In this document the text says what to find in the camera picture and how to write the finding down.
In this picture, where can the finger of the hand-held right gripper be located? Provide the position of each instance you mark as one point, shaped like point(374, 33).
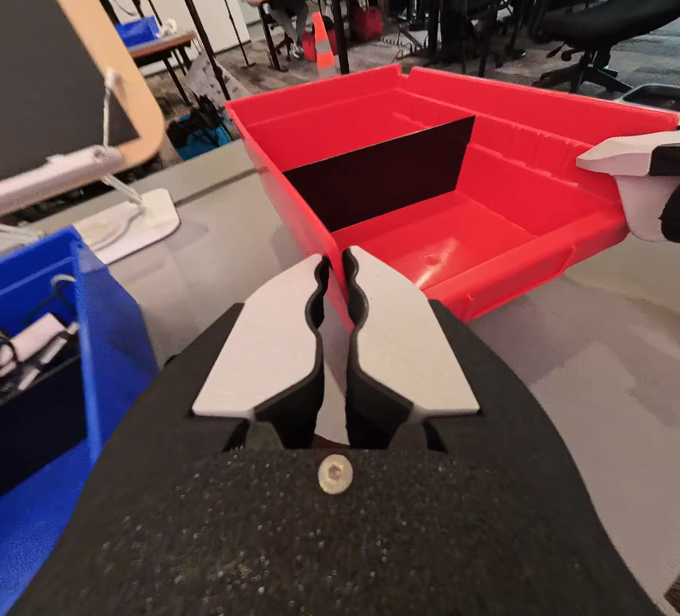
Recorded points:
point(616, 156)

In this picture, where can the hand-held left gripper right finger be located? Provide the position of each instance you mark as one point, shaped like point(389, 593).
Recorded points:
point(409, 356)

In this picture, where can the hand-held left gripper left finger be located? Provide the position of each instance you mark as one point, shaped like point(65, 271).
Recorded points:
point(260, 356)

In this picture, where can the red plastic bin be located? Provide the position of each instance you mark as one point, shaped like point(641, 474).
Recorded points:
point(478, 233)

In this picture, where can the blue plastic bin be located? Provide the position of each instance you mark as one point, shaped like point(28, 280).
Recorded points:
point(111, 340)

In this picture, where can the black bin divider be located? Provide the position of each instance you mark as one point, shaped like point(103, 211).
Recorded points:
point(42, 430)
point(382, 170)

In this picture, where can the teal bag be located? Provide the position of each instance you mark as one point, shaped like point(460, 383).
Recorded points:
point(199, 130)

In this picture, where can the red bag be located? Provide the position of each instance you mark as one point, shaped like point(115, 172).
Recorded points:
point(367, 24)

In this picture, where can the orange traffic cone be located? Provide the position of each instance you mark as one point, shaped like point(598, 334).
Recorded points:
point(323, 48)

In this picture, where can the long grey table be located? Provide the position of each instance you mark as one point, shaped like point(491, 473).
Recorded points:
point(164, 45)

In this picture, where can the small blue bin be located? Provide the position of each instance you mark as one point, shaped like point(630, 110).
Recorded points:
point(135, 32)

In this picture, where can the black wood-rimmed board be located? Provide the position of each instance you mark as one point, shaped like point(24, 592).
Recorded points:
point(37, 69)

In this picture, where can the white board bracket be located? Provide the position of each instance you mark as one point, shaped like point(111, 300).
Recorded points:
point(58, 170)

